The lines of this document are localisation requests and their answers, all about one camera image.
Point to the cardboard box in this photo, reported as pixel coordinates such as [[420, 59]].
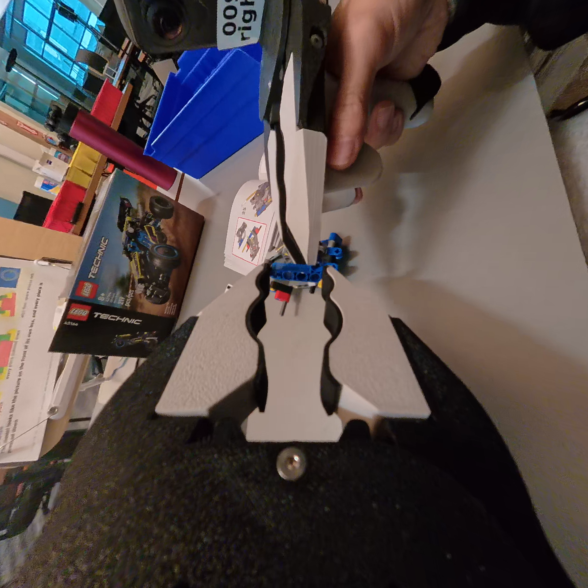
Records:
[[36, 239]]

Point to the person's right hand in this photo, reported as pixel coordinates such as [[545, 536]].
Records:
[[376, 46]]

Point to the clear plastic container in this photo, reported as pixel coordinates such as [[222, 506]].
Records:
[[92, 390]]

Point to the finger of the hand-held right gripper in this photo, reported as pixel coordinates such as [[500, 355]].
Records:
[[272, 170], [307, 193]]

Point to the red storage bin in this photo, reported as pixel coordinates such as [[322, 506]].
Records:
[[64, 206], [108, 101]]

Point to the lego instruction booklet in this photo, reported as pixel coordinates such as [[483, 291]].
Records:
[[246, 220]]

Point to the dark lego set box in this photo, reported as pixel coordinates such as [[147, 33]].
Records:
[[128, 257]]

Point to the maroon rolled mat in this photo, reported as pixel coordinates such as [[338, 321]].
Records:
[[119, 147]]

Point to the small blue plastic bin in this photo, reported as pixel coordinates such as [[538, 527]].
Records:
[[197, 59]]

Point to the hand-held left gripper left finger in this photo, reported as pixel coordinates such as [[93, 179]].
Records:
[[206, 363]]

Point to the blue lego car assembly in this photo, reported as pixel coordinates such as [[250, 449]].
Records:
[[294, 274]]

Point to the large blue plastic bin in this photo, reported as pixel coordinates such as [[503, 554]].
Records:
[[211, 119]]

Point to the printed paper sign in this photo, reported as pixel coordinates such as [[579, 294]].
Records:
[[27, 358]]

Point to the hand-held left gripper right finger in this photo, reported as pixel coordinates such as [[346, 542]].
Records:
[[376, 367]]

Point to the yellow storage bin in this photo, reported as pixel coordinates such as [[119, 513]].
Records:
[[85, 163]]

